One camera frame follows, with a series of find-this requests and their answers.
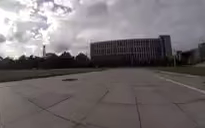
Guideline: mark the row of dark trees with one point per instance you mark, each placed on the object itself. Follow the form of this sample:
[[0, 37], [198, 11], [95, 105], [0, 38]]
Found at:
[[53, 61]]

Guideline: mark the grey paved slab plaza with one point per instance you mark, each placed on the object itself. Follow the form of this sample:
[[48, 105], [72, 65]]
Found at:
[[116, 100]]

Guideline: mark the tall chimney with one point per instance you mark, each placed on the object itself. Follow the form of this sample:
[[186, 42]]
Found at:
[[44, 50]]

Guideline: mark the grass strip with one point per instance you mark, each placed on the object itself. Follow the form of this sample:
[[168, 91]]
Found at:
[[193, 70]]

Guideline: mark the large grey office building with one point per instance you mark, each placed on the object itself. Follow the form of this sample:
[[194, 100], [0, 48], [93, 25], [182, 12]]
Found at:
[[130, 50]]

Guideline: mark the manhole cover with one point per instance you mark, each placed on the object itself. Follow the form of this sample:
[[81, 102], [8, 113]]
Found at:
[[70, 79]]

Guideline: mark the low dark building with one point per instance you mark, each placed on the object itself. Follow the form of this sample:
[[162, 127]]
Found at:
[[198, 55]]

